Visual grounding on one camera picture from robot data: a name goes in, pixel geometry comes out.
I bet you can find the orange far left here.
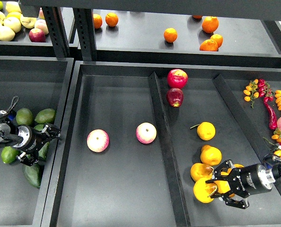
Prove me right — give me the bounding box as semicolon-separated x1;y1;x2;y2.
93;14;103;29

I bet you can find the black left tray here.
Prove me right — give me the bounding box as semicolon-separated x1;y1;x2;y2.
0;56;74;227

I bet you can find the black tray divider left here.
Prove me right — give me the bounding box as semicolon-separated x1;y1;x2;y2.
148;72;191;227

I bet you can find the orange cherry tomato vine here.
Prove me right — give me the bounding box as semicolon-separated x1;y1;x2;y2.
243;79;259;108

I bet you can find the black shelf upright post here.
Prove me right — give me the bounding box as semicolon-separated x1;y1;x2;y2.
73;8;97;61

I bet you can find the pale yellow apple front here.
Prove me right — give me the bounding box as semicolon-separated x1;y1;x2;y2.
0;26;15;42

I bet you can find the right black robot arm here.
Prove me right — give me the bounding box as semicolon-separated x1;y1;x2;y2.
204;153;281;209

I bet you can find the yellow pear with stem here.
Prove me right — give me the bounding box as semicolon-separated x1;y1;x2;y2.
193;177;218;203

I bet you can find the green avocado lower right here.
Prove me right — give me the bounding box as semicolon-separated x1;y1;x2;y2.
38;142;50;161

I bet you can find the orange front right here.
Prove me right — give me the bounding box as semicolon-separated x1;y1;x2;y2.
200;39;219;52

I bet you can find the yellow pear bottom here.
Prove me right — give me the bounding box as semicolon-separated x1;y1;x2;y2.
215;181;231;193

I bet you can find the pale yellow apple middle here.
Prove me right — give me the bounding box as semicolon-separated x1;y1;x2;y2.
3;17;21;33

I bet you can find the yellow pear middle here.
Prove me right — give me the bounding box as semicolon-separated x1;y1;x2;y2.
200;145;222;166

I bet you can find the dark red apple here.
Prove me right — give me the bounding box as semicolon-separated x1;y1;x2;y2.
166;88;184;107

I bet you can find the yellow pear right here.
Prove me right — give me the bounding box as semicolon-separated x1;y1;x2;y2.
220;164;244;176

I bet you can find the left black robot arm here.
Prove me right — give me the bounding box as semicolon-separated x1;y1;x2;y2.
0;96;61;166

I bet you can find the pink peach on shelf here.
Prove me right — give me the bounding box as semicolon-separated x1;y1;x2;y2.
35;19;49;35

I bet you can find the yellow pear lower left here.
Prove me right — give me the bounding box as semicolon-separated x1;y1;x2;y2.
190;163;214;182

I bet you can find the bright red apple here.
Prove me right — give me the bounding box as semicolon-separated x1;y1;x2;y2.
167;69;188;89

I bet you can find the red chili pepper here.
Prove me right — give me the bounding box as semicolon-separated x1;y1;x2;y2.
263;97;277;130

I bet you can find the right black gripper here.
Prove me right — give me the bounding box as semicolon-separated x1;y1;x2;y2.
205;159;273;209

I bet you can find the red apple on shelf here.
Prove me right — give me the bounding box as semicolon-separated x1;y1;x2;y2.
29;28;46;43

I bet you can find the red cherry tomato cluster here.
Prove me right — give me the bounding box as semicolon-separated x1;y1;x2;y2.
257;79;273;103

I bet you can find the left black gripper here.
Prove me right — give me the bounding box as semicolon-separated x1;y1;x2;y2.
16;123;61;166

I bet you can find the green avocado top right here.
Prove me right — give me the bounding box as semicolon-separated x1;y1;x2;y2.
35;108;56;124

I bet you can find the yellow pear with twig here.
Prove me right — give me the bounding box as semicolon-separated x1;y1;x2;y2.
190;122;216;141

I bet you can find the pink apple left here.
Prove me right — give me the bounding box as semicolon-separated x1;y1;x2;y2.
87;129;109;153

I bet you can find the large black centre tray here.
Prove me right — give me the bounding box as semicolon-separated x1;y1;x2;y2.
42;61;281;227

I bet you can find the green avocado pile middle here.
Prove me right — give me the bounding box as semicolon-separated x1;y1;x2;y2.
1;146;20;164

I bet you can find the pink apple centre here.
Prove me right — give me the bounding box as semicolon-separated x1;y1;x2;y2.
136;122;157;144

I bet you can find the dark green avocado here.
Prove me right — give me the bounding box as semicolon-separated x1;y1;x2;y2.
22;163;42;188

